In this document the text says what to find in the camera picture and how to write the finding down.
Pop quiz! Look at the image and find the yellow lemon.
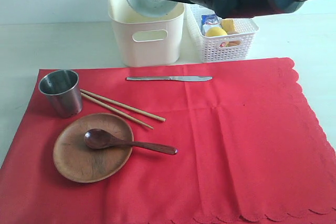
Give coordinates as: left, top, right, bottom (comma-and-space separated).
205, 27, 227, 37

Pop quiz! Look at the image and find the small milk carton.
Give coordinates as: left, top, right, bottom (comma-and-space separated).
201, 14, 221, 35

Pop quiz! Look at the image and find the cream plastic storage bin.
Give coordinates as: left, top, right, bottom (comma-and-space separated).
109, 0, 185, 67

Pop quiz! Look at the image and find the stainless steel cup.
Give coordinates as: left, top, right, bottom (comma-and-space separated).
38, 69, 82, 118

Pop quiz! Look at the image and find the wooden chopstick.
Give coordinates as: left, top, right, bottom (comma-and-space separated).
80, 89, 166, 122
80, 92, 154, 130

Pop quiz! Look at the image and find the silver table knife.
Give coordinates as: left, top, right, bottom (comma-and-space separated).
126, 76, 213, 82

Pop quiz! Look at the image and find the yellow cheese wedge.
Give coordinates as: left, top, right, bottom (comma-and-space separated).
220, 19, 235, 33

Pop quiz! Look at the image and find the red table cloth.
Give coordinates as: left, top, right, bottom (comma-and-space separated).
1, 58, 335, 223

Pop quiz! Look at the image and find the brown wooden plate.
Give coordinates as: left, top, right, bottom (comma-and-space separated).
53, 113, 134, 183

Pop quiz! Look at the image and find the brown egg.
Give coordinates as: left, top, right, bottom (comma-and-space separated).
227, 31, 241, 47

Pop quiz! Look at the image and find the white perforated plastic basket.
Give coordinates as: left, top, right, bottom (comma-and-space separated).
185, 4, 259, 63

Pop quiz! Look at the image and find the dark wooden spoon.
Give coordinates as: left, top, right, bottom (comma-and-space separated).
84, 129, 178, 155

